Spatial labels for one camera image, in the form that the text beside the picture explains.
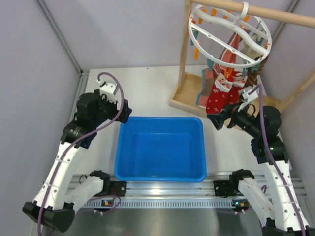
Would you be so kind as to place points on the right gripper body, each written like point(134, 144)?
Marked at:
point(242, 119)

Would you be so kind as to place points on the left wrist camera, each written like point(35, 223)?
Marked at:
point(107, 89)

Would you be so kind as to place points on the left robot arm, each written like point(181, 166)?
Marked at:
point(54, 207)

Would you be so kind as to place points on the beige hanging sock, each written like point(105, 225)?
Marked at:
point(250, 52)

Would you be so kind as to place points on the salmon pink cloth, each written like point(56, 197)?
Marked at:
point(209, 74)

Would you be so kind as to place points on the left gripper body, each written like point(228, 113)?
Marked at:
point(108, 110)

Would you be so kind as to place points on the red santa sock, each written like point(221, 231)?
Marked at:
point(218, 96)
point(238, 83)

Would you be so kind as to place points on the wooden hanger stand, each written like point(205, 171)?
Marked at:
point(189, 84)

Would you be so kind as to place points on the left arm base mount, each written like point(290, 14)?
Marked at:
point(118, 188)

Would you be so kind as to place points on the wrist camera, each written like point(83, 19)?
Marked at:
point(248, 95)
point(107, 89)

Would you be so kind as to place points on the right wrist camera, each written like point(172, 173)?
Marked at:
point(248, 95)

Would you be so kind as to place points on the blue plastic bin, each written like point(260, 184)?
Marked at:
point(161, 149)

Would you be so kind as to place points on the brown striped sock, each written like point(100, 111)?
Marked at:
point(253, 72)

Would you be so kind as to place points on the white base board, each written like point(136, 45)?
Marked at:
point(148, 90)

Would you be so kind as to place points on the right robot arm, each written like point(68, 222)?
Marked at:
point(280, 213)

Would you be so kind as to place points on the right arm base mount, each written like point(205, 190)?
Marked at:
point(226, 188)

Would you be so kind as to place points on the white round clip hanger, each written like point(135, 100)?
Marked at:
point(216, 34)

